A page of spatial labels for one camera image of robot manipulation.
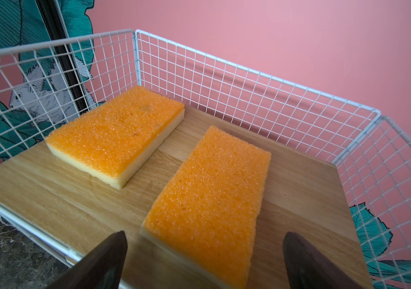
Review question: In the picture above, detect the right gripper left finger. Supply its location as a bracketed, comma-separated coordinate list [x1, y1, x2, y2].
[48, 231, 128, 289]

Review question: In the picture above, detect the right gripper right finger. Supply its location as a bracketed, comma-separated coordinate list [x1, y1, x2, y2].
[282, 231, 361, 289]

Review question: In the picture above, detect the orange sponge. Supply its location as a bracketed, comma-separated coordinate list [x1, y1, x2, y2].
[142, 126, 272, 289]
[45, 86, 185, 189]

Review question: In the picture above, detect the white wire three-tier shelf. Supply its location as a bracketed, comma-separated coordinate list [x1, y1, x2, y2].
[0, 30, 411, 289]

